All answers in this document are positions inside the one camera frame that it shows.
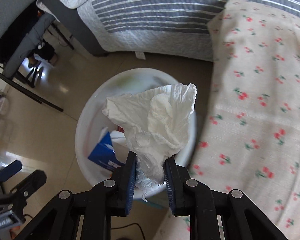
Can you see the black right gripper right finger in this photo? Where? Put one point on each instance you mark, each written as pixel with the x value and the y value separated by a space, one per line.
pixel 213 214

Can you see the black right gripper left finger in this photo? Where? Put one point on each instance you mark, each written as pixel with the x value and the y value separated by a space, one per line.
pixel 86 215

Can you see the blue striped quilt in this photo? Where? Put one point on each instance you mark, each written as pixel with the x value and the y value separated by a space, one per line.
pixel 172 27

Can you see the white tissue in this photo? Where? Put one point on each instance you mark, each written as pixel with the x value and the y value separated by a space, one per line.
pixel 156 126

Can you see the cherry print tablecloth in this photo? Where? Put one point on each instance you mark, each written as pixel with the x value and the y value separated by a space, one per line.
pixel 251 137

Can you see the blue biscuit box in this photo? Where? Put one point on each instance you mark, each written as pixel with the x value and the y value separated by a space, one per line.
pixel 103 153

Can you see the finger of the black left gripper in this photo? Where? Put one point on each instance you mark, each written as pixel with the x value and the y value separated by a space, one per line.
pixel 29 185
pixel 10 170

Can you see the white trash bin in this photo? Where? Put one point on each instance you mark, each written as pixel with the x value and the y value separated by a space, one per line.
pixel 92 121

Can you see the grey office chair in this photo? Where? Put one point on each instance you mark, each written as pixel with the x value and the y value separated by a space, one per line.
pixel 22 46

